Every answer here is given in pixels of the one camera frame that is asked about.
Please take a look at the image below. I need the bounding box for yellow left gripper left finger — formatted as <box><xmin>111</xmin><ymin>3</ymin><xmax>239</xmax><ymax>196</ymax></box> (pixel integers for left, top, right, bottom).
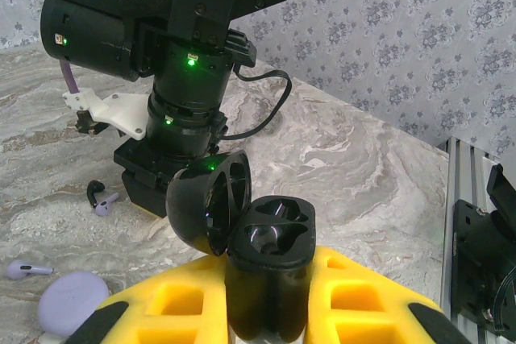
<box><xmin>72</xmin><ymin>255</ymin><xmax>231</xmax><ymax>344</ymax></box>

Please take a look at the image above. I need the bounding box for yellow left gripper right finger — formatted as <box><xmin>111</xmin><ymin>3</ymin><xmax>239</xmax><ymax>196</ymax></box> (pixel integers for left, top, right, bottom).
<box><xmin>304</xmin><ymin>244</ymin><xmax>473</xmax><ymax>344</ymax></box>

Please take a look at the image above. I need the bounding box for purple earbud charging case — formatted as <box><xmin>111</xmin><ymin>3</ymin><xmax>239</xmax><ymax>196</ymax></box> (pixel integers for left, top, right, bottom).
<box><xmin>37</xmin><ymin>271</ymin><xmax>112</xmax><ymax>339</ymax></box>

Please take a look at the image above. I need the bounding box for small black cap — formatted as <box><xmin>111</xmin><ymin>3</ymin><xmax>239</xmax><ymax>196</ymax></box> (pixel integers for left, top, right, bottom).
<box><xmin>164</xmin><ymin>149</ymin><xmax>317</xmax><ymax>342</ymax></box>

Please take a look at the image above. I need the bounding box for purple earbud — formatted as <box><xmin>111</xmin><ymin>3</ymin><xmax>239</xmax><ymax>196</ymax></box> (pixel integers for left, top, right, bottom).
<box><xmin>93</xmin><ymin>192</ymin><xmax>120</xmax><ymax>218</ymax></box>
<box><xmin>5</xmin><ymin>259</ymin><xmax>55</xmax><ymax>281</ymax></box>

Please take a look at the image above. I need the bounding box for black earbud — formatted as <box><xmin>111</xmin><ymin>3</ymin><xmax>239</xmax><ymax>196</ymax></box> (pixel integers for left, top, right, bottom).
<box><xmin>85</xmin><ymin>179</ymin><xmax>107</xmax><ymax>209</ymax></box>

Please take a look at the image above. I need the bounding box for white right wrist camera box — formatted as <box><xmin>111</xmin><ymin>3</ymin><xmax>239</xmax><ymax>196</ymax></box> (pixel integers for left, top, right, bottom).
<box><xmin>61</xmin><ymin>87</ymin><xmax>147</xmax><ymax>138</ymax></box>

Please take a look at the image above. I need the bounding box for thin black right gripper cable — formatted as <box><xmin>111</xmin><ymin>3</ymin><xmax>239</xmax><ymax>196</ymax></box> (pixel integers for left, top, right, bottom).
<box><xmin>216</xmin><ymin>69</ymin><xmax>294</xmax><ymax>144</ymax></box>

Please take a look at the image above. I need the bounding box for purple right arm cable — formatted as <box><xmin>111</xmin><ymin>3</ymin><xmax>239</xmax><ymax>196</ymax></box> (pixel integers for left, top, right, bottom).
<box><xmin>58</xmin><ymin>0</ymin><xmax>163</xmax><ymax>97</ymax></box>

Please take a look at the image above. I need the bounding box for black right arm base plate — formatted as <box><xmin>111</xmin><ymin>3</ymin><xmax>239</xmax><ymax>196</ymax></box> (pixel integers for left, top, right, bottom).
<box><xmin>445</xmin><ymin>197</ymin><xmax>516</xmax><ymax>340</ymax></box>

